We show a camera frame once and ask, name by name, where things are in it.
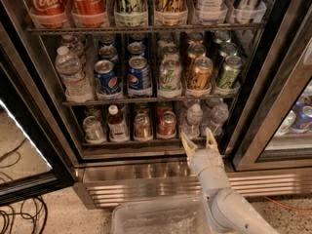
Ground brown juice bottle white cap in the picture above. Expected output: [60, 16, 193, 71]
[107, 104, 129, 142]

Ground white green soda can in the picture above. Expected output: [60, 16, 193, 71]
[158, 58, 182, 98]

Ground clear water bottle bottom right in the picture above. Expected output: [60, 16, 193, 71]
[201, 102, 229, 137]

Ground gold soda can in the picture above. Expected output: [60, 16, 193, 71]
[186, 57, 214, 97]

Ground silver can bottom left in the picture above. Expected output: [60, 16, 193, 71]
[83, 116, 106, 144]

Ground red soda can bottom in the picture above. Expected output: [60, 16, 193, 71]
[157, 111, 176, 138]

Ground red coca-cola can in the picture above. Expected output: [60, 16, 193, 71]
[29, 0, 68, 28]
[72, 0, 107, 28]

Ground pepsi can behind right door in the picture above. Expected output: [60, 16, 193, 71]
[291, 106, 312, 133]

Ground clear water bottle bottom shelf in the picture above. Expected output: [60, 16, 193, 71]
[180, 103, 203, 139]

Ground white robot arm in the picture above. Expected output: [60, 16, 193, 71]
[180, 128, 279, 234]

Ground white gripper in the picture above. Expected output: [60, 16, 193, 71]
[181, 128, 224, 176]

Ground orange soda can bottom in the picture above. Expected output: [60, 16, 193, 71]
[134, 113, 152, 141]

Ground blue pepsi can left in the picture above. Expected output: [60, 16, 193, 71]
[94, 59, 122, 100]

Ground red coca-cola can left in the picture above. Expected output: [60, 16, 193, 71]
[29, 0, 68, 28]

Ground stainless steel fridge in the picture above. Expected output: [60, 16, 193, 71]
[0, 0, 312, 209]

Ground blue pepsi can right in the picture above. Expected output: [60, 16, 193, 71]
[128, 56, 152, 97]

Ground orange cable on floor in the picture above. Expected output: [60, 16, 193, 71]
[263, 196, 312, 214]

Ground blue pepsi can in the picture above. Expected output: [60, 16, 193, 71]
[128, 56, 152, 97]
[94, 59, 122, 100]

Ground white label can top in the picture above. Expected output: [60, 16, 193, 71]
[195, 0, 227, 25]

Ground yellow lacroix can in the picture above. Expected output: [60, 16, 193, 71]
[155, 0, 187, 26]

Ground red coca-cola can right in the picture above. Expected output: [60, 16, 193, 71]
[72, 0, 107, 28]

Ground green lacroix can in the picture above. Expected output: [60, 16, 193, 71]
[114, 0, 148, 26]

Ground black cables on floor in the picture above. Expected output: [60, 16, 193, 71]
[0, 195, 49, 234]

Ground open glass fridge door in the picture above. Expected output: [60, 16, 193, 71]
[0, 27, 74, 206]

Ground clear plastic bin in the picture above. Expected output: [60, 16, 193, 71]
[111, 195, 216, 234]

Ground large water bottle middle shelf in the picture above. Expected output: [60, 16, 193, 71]
[55, 46, 94, 102]

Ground silver can top right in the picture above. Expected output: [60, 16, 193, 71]
[232, 0, 263, 24]

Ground silver can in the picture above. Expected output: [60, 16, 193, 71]
[83, 116, 106, 144]
[232, 0, 263, 24]

